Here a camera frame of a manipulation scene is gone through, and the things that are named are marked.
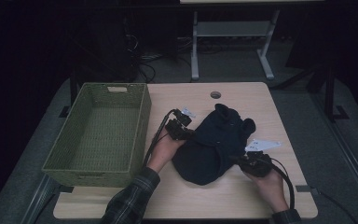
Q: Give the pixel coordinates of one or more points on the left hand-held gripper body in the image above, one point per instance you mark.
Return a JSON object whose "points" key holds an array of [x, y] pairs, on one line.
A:
{"points": [[177, 129]]}

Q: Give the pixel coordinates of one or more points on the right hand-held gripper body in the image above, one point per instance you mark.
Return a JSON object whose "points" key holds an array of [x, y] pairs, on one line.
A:
{"points": [[256, 165]]}

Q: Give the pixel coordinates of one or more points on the dark navy garment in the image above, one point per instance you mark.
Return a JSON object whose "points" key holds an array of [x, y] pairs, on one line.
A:
{"points": [[211, 146]]}

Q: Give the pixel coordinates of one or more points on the green woven basket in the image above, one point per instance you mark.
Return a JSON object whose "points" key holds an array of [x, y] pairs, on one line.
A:
{"points": [[99, 179]]}

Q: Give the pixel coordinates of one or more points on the person's left hand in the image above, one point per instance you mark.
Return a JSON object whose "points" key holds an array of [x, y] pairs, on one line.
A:
{"points": [[164, 152]]}

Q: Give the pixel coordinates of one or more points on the person's right hand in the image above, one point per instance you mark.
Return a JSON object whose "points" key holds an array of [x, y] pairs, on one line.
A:
{"points": [[270, 189]]}

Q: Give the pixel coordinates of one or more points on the grey tape strip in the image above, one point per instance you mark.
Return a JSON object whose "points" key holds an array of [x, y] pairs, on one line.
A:
{"points": [[303, 188]]}

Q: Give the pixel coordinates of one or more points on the black metal stand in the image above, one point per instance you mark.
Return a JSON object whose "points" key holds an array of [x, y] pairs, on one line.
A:
{"points": [[329, 93]]}

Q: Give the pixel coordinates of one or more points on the aluminium rail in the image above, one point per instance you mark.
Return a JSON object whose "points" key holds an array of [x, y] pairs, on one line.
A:
{"points": [[38, 199], [348, 155]]}

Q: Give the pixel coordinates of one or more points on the white metal desk frame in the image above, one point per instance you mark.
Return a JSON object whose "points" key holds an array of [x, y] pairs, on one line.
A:
{"points": [[230, 28]]}

